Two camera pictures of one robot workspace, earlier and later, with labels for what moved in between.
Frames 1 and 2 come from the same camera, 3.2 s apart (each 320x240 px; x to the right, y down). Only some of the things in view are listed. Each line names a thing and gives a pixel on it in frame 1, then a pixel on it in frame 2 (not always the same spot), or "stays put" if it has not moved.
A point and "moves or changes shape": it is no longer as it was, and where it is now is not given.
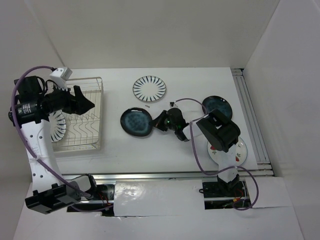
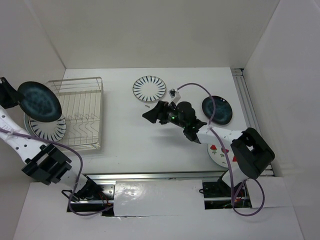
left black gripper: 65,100 to 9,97
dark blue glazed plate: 136,121 moves or changes shape
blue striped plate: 149,88 stays put
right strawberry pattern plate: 235,156 stays put
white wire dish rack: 83,131 stays put
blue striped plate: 58,125 stays put
